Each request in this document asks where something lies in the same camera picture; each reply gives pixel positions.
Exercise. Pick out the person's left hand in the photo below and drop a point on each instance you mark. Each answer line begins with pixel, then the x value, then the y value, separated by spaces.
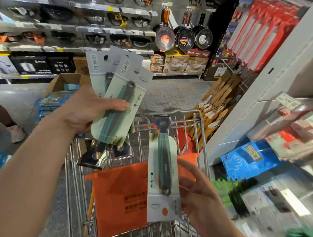
pixel 85 110

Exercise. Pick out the person's right hand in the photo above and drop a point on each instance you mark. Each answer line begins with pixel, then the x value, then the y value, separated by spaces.
pixel 203 200

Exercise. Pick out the black headed green peeler packet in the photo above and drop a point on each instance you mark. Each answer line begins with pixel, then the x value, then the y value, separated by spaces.
pixel 98 68
pixel 122 97

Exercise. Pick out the kitchen tools display rack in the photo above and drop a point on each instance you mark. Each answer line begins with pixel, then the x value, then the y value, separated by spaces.
pixel 274 73

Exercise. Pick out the person's left forearm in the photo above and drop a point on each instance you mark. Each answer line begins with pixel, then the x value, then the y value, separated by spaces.
pixel 29 180

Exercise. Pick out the background cookware shelf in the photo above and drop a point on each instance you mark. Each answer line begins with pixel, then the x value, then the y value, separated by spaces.
pixel 73 29

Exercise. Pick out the orange cart seat flap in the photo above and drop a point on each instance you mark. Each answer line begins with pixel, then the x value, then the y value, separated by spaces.
pixel 117 195

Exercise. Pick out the green black packets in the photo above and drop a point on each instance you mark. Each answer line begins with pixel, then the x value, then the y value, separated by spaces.
pixel 225 190

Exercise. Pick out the large open cardboard box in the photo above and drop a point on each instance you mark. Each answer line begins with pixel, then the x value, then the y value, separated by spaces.
pixel 66 82

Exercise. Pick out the brown carton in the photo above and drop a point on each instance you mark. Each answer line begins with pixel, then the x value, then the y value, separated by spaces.
pixel 81 65

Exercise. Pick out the black appliance box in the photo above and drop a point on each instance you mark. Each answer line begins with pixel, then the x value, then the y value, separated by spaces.
pixel 61 63
pixel 27 63

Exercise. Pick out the red hanging packets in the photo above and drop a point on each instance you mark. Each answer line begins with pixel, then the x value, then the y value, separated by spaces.
pixel 259 34

